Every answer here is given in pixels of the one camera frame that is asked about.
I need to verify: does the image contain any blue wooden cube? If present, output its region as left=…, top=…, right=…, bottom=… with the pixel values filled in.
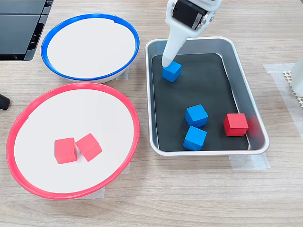
left=182, top=125, right=208, bottom=151
left=184, top=104, right=209, bottom=128
left=161, top=61, right=182, bottom=83

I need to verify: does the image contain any red wooden cube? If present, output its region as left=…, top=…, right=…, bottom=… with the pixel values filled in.
left=75, top=132, right=103, bottom=163
left=223, top=113, right=250, bottom=137
left=54, top=137, right=78, bottom=165

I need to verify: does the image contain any black tray liner mat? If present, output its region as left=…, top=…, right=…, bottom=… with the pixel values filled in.
left=151, top=53, right=251, bottom=152

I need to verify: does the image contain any silver metal tray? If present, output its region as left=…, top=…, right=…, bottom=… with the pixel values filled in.
left=144, top=36, right=270, bottom=157

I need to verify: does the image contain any blue rimmed white dish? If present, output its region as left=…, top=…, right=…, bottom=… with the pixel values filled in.
left=40, top=13, right=141, bottom=84

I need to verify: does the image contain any red rimmed white dish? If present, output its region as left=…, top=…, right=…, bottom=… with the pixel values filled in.
left=6, top=82, right=141, bottom=201

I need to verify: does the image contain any white mesh anti-slip mat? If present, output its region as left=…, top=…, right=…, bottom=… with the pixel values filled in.
left=283, top=70, right=303, bottom=110

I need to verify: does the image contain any black plastic device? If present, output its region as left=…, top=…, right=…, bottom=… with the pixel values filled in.
left=0, top=0, right=54, bottom=61

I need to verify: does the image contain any black rounded stand foot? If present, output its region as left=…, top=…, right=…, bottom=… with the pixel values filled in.
left=0, top=93, right=11, bottom=111

